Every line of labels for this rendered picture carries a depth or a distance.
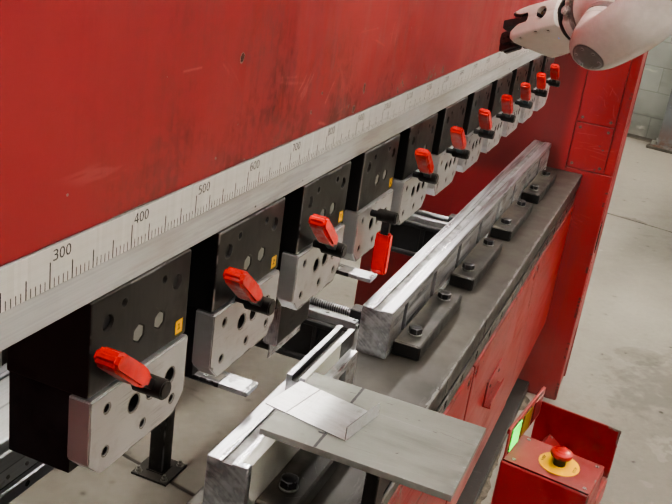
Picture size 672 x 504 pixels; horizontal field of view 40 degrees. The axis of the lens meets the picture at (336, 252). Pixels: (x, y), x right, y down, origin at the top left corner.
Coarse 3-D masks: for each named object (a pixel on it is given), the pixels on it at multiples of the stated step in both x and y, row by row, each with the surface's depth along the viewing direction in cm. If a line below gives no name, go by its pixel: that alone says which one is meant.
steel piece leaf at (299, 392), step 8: (296, 384) 130; (304, 384) 131; (288, 392) 128; (296, 392) 128; (304, 392) 129; (312, 392) 129; (272, 400) 125; (280, 400) 126; (288, 400) 126; (296, 400) 126; (280, 408) 124; (288, 408) 124
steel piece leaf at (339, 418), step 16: (304, 400) 127; (320, 400) 127; (336, 400) 128; (304, 416) 123; (320, 416) 123; (336, 416) 124; (352, 416) 124; (368, 416) 123; (336, 432) 120; (352, 432) 120
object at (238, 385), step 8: (192, 376) 129; (200, 376) 128; (208, 376) 129; (224, 376) 129; (232, 376) 129; (208, 384) 128; (216, 384) 127; (224, 384) 127; (232, 384) 127; (240, 384) 128; (248, 384) 128; (256, 384) 129; (232, 392) 127; (240, 392) 126; (248, 392) 126
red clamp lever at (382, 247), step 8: (376, 216) 130; (384, 216) 129; (392, 216) 129; (384, 224) 130; (384, 232) 131; (376, 240) 131; (384, 240) 131; (376, 248) 131; (384, 248) 131; (376, 256) 132; (384, 256) 131; (376, 264) 132; (384, 264) 132; (376, 272) 133; (384, 272) 132
